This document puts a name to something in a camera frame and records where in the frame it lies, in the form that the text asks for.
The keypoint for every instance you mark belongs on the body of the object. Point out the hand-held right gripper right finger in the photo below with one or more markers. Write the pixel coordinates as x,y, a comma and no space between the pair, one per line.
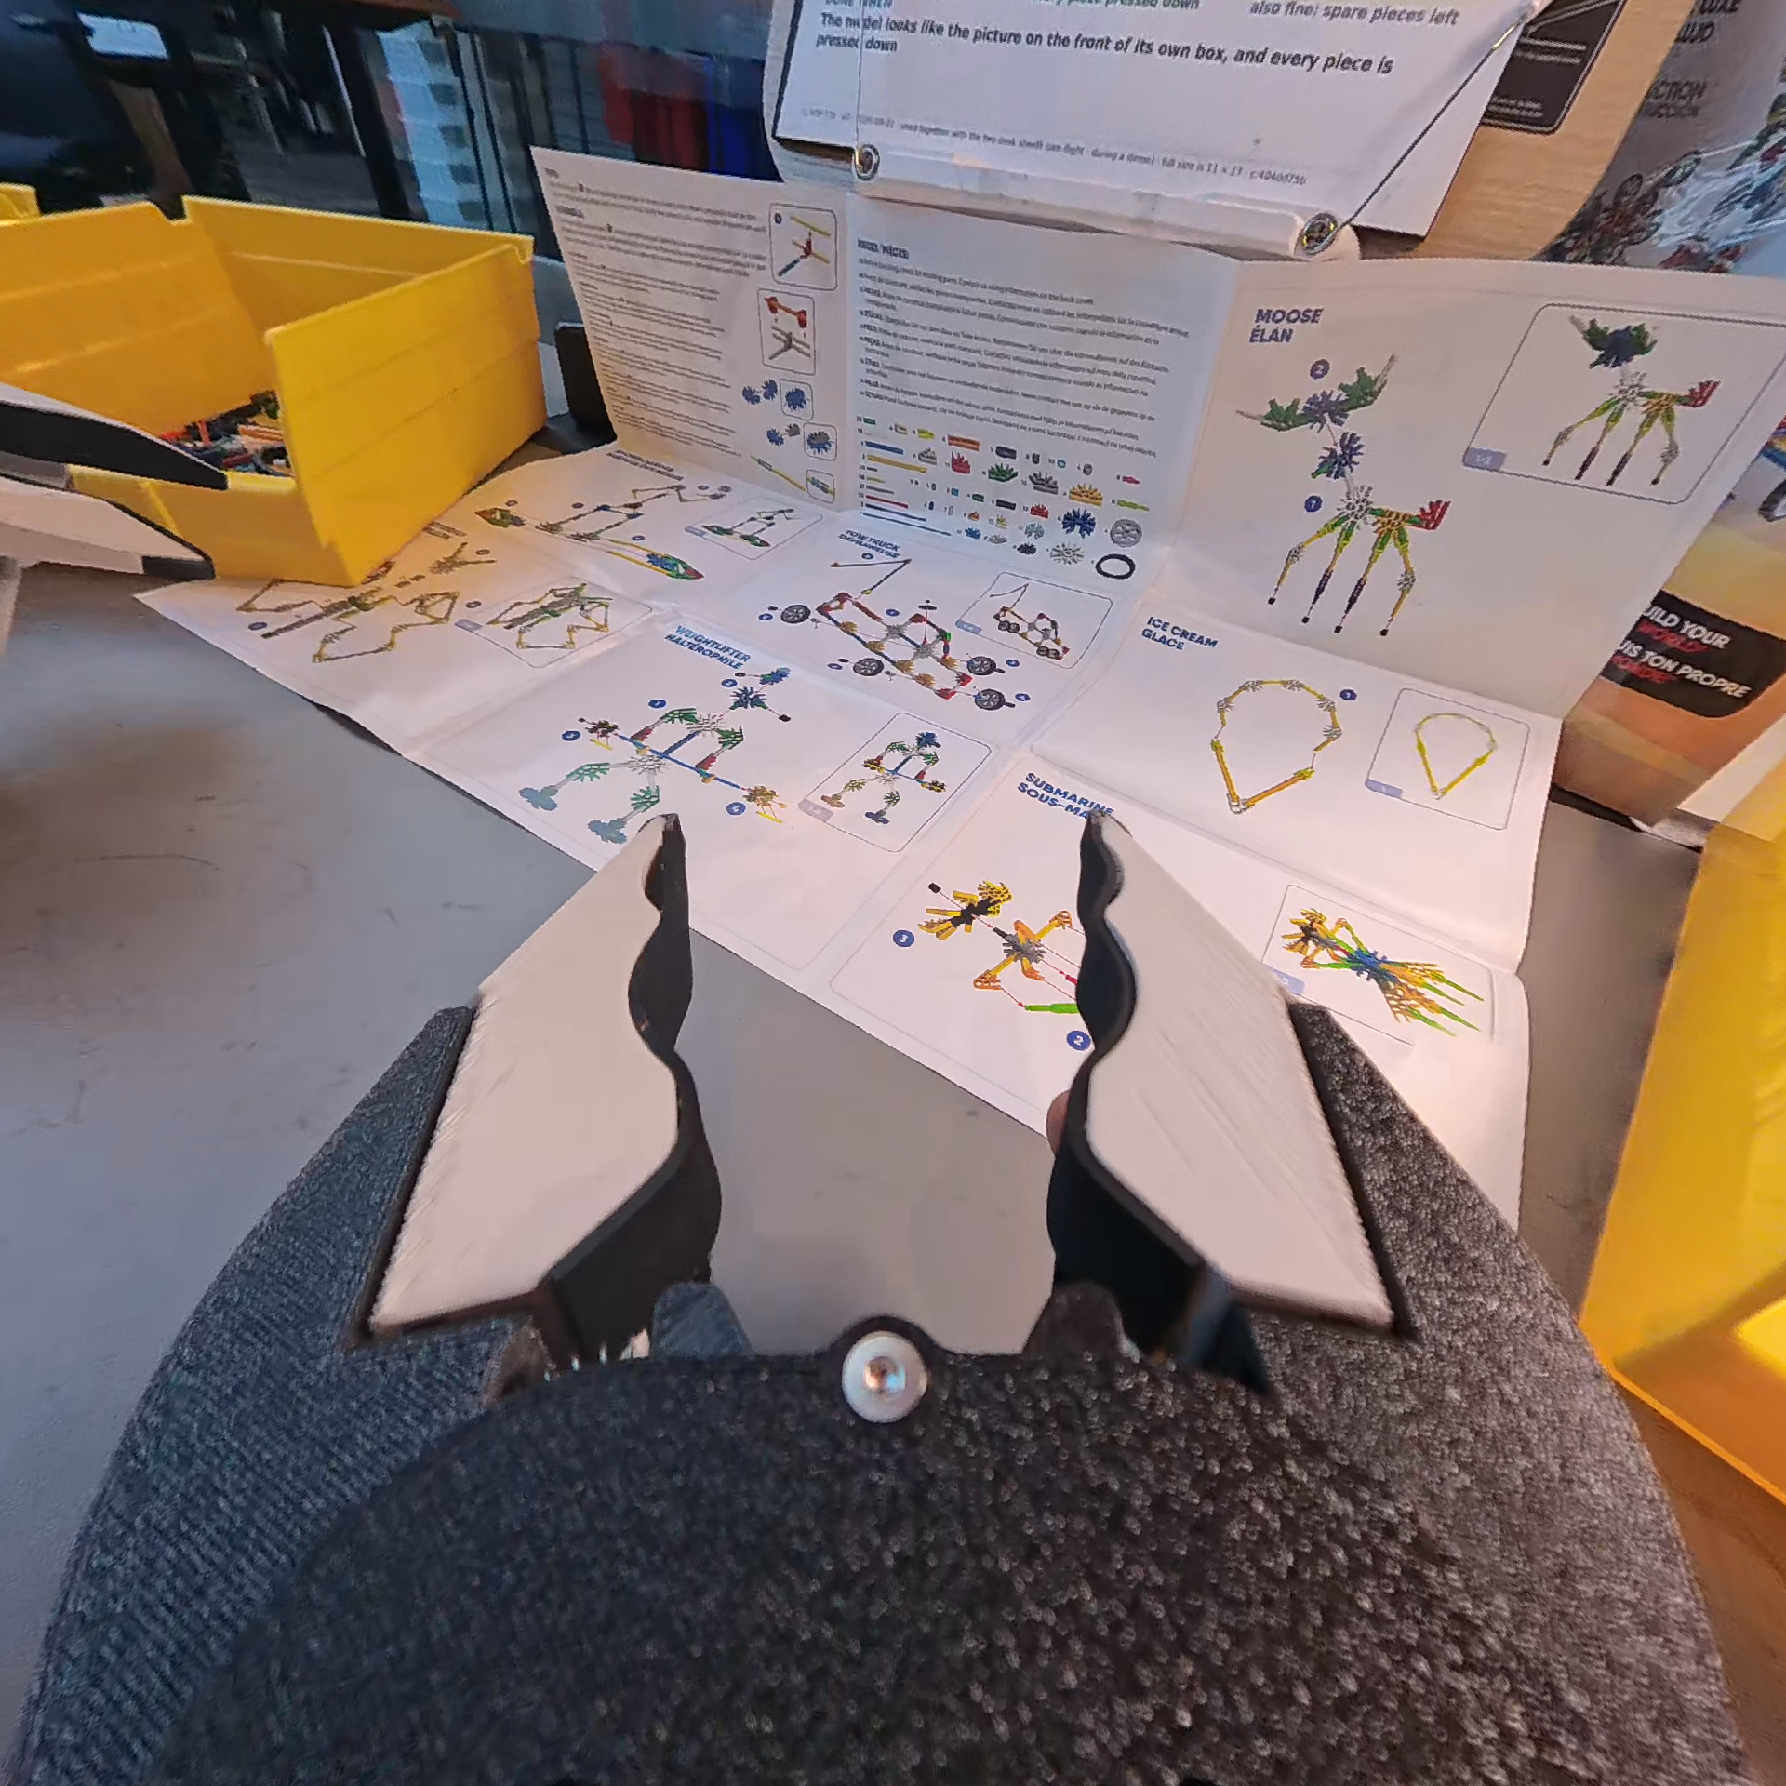
1228,1145

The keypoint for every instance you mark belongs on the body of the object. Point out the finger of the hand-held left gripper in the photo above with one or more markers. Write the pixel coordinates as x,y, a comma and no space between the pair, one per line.
70,425
70,508

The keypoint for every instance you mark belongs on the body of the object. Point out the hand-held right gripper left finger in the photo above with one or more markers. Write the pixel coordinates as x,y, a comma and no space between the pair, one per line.
546,1157

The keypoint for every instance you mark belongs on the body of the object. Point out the pile of colourful building pieces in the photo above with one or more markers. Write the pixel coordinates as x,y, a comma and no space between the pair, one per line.
237,432

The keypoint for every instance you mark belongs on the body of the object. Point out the yellow plastic parts bin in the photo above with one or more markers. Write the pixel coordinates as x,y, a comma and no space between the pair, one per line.
405,391
1702,1188

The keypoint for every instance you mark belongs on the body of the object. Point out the white building instruction sheet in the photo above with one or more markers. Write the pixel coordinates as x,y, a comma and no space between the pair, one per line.
1117,459

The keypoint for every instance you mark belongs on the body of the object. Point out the white printed task card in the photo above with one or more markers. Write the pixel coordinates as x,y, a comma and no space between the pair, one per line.
1117,99

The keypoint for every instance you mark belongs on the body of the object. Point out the dark background shelving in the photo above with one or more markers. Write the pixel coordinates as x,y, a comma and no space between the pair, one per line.
420,111

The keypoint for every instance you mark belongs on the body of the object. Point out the colourful toy set box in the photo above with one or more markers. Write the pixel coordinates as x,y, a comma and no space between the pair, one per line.
1702,586

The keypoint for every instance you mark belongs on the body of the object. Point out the white card stand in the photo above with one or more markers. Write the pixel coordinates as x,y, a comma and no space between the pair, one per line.
1117,210

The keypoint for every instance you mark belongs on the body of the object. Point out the brown cardboard box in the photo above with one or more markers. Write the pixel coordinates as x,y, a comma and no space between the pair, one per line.
1563,153

